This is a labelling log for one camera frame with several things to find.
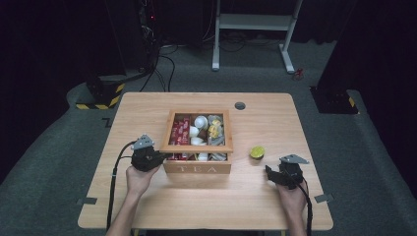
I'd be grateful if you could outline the black base with yellow mark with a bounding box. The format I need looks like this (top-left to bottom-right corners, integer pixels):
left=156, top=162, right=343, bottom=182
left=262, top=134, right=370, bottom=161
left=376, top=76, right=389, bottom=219
left=309, top=86, right=360, bottom=115

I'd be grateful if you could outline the black yellow striped base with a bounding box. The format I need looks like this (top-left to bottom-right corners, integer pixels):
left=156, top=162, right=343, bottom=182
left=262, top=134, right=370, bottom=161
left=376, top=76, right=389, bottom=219
left=75, top=74, right=127, bottom=111

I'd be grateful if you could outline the wooden tea box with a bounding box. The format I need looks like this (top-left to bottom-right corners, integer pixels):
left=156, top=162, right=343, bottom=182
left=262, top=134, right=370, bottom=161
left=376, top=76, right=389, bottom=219
left=159, top=108, right=234, bottom=175

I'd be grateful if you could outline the black floor cable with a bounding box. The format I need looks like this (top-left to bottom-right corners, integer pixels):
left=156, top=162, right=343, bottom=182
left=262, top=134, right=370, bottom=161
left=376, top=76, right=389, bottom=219
left=139, top=43, right=180, bottom=93

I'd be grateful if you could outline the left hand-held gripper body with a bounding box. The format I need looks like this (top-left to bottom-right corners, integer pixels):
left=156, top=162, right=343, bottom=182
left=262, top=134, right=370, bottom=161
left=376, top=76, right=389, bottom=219
left=130, top=133, right=162, bottom=173

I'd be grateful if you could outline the yellow-green round fruit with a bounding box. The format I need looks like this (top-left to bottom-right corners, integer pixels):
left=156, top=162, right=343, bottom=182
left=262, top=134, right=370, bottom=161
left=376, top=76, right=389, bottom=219
left=249, top=145, right=267, bottom=160

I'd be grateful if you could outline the white metal stand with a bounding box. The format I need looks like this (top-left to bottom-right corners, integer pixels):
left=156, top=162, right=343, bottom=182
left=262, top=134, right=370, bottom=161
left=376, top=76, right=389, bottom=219
left=211, top=0, right=305, bottom=75

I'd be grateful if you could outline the stack of red tea packets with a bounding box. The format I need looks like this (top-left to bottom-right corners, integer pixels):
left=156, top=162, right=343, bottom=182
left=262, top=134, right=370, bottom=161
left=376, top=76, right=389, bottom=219
left=168, top=114, right=192, bottom=161

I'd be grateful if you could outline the dark equipment rack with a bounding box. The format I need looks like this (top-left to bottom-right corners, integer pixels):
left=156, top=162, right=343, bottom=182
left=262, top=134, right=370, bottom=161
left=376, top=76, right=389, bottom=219
left=137, top=0, right=165, bottom=72

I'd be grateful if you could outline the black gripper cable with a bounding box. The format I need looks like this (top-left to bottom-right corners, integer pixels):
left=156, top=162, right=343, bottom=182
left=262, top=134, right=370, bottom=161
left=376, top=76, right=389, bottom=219
left=105, top=141, right=137, bottom=231
left=294, top=176, right=314, bottom=236

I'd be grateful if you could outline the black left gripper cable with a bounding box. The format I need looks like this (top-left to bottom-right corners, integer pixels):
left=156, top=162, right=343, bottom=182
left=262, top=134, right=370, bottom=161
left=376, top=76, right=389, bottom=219
left=105, top=141, right=137, bottom=231

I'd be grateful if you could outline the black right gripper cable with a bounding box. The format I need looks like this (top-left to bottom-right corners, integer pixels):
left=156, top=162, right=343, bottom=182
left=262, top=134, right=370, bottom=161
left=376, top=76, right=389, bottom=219
left=294, top=176, right=314, bottom=236

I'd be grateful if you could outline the grey tape strip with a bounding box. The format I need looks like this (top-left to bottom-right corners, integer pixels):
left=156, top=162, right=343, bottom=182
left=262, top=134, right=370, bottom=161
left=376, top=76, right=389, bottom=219
left=76, top=197, right=98, bottom=207
left=314, top=193, right=335, bottom=204

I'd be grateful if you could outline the person's right hand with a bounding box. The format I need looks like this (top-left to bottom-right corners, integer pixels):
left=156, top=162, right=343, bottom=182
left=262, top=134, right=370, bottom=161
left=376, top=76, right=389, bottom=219
left=275, top=181, right=310, bottom=214

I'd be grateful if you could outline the person's left hand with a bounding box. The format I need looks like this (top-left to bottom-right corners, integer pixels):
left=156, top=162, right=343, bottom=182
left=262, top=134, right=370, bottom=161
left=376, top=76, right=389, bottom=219
left=125, top=164, right=161, bottom=199

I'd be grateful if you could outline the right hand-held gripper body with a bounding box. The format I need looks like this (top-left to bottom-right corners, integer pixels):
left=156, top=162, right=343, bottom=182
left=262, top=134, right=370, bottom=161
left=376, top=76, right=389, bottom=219
left=276, top=153, right=310, bottom=191

